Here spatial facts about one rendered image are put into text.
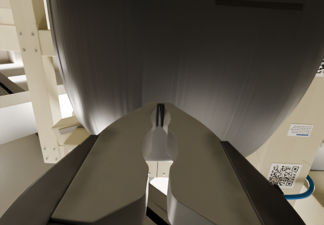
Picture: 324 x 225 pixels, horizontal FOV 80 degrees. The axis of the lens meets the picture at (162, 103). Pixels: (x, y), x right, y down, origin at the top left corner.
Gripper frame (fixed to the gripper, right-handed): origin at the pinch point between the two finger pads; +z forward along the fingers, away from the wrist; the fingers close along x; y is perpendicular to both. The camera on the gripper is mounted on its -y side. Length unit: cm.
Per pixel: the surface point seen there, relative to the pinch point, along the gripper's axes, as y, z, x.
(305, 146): 22.6, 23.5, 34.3
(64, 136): 54, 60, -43
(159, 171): 58, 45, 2
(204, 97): 2.4, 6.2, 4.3
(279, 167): 28.9, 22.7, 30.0
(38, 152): 277, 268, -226
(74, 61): -0.3, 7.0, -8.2
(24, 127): 200, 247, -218
